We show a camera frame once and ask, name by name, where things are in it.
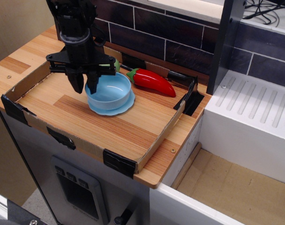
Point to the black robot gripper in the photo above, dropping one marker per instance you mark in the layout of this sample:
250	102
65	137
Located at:
76	60

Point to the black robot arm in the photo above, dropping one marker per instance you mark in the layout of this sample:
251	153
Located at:
74	20

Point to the light blue plastic plate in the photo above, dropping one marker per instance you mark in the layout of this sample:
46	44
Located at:
117	111

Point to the cardboard fence with black tape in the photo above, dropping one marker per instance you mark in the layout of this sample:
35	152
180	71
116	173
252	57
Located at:
49	101

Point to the green toy ball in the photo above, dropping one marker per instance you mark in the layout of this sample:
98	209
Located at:
116	64

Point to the red toy chili pepper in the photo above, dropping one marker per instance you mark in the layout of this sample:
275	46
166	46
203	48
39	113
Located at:
151	80

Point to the grey toy oven front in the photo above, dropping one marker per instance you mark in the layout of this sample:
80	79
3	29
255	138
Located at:
78	189

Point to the white toy sink unit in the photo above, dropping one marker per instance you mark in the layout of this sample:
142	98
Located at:
231	171

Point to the dark grey vertical post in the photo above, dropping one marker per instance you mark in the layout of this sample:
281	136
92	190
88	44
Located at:
231	16

